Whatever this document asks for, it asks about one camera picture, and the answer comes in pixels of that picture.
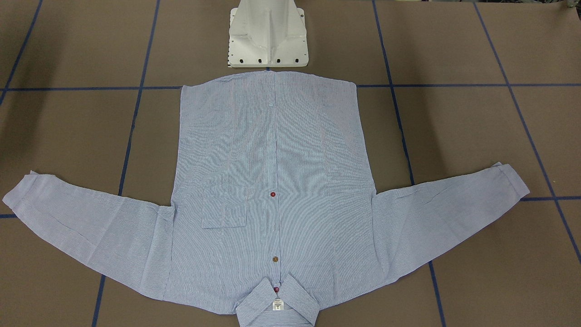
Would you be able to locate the blue striped button shirt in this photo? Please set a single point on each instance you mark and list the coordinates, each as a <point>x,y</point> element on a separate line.
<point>274,213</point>

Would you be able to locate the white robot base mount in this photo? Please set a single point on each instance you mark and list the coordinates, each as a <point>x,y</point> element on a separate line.
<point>267,34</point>

